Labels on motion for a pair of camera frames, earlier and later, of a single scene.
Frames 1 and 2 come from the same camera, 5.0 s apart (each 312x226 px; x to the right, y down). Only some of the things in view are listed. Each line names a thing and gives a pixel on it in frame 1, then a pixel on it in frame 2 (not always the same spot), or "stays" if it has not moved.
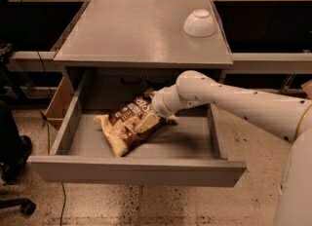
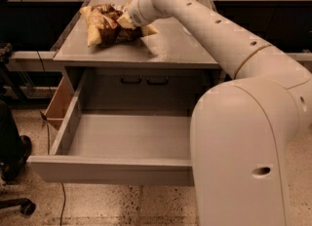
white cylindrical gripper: x=158 y=104 to x=136 y=16
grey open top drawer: x=189 y=153 stays
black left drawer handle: x=132 y=83 stays
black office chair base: x=27 y=207 stays
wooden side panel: x=59 y=103 stays
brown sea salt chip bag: x=119 y=127 to x=103 y=28
